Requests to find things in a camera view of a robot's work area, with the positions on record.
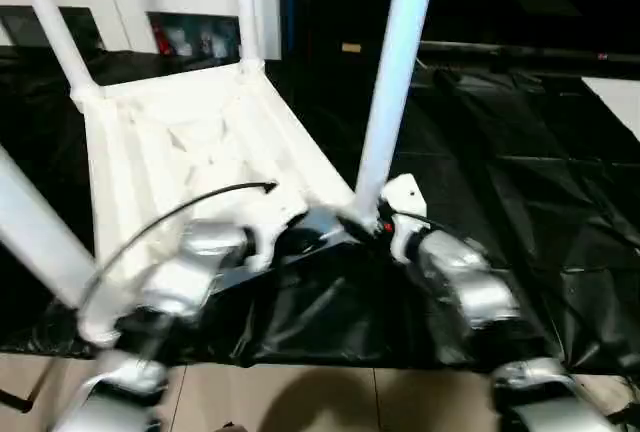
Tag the red packet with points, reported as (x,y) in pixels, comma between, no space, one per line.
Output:
(161,39)

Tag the black stand leg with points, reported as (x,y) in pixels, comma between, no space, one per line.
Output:
(25,399)

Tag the black mat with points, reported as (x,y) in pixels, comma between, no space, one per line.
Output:
(500,192)

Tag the small tan block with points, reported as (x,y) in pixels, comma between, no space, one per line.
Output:
(351,47)

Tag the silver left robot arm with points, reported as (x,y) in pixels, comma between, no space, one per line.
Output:
(200,247)

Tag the white flat board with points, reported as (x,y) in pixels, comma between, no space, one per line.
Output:
(617,102)

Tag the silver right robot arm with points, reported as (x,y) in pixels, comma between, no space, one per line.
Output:
(475,282)

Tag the white jar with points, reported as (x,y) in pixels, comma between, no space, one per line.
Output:
(182,44)
(222,44)

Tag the long black bar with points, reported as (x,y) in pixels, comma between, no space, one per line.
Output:
(500,52)

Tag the white plastic table leg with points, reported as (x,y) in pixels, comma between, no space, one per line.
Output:
(395,77)
(35,232)
(247,12)
(50,27)

